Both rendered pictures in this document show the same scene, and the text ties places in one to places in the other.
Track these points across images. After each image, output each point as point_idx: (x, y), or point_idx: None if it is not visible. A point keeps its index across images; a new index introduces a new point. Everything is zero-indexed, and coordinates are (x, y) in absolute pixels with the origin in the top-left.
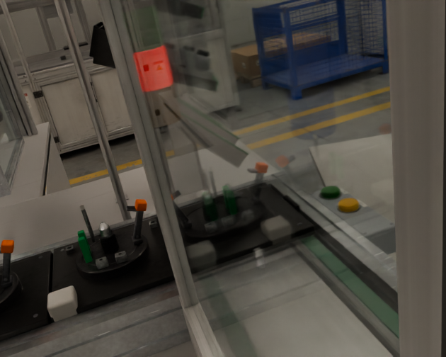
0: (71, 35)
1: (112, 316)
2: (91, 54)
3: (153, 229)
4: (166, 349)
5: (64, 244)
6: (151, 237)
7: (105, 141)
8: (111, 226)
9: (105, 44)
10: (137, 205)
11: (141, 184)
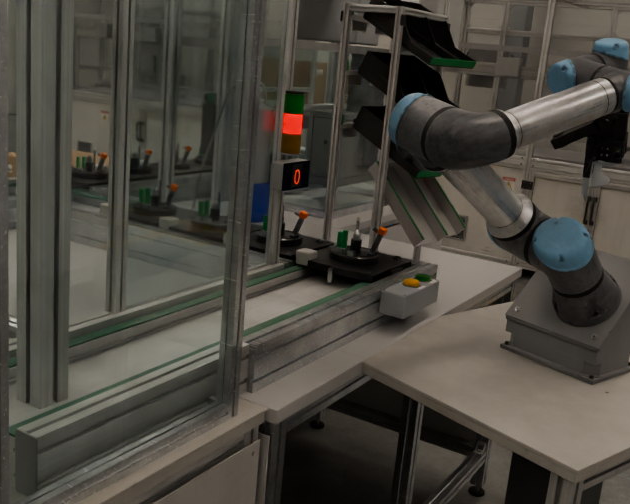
0: (338, 103)
1: None
2: None
3: (316, 243)
4: None
5: None
6: (307, 244)
7: (331, 178)
8: (309, 236)
9: (362, 117)
10: (300, 212)
11: (398, 252)
